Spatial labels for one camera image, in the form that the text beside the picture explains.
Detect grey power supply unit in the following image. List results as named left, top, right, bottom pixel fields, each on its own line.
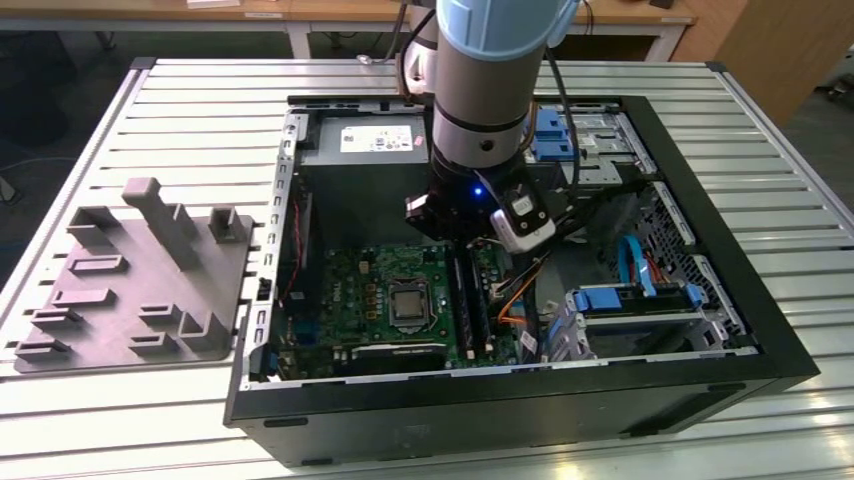
left=297, top=115, right=435, bottom=249

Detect black CPU socket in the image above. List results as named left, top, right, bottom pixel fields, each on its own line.
left=385, top=276, right=435, bottom=335

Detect blue drive latch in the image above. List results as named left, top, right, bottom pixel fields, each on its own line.
left=530, top=107, right=579, bottom=162

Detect silver CPU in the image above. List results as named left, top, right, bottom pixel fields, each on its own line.
left=391, top=289, right=429, bottom=321

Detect green motherboard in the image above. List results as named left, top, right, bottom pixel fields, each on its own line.
left=270, top=239, right=535, bottom=381

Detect silver drive cage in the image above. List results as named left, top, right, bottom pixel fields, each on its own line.
left=519, top=102, right=661, bottom=217

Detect hard disk in blue carrier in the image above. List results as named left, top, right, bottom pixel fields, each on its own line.
left=566, top=282, right=704, bottom=317

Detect black graphics card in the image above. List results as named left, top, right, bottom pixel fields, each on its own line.
left=347, top=341, right=450, bottom=375

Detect silver disk bay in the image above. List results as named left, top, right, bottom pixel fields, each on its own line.
left=541, top=292, right=740, bottom=362

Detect black open PC case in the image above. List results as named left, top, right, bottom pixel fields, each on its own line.
left=222, top=93, right=821, bottom=469

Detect grey parts rack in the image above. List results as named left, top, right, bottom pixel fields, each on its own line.
left=12, top=177, right=259, bottom=375

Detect wooden cabinet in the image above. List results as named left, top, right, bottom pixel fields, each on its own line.
left=686, top=0, right=854, bottom=126

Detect wooden desk white legs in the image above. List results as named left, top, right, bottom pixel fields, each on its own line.
left=0, top=0, right=700, bottom=61

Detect black chair base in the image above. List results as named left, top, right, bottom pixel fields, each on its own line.
left=817, top=74, right=854, bottom=102

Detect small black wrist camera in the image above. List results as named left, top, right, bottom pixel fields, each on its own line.
left=402, top=194, right=435, bottom=227

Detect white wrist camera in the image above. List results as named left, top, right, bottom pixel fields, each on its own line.
left=489, top=184, right=558, bottom=254

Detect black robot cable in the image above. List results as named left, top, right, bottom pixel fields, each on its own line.
left=541, top=47, right=583, bottom=204

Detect black wire bundle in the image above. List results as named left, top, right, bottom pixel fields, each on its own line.
left=497, top=180, right=654, bottom=301

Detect orange wires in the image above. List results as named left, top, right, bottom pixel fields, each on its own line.
left=497, top=277, right=539, bottom=327

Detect blue flat data wire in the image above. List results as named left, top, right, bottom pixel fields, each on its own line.
left=617, top=233, right=661, bottom=297

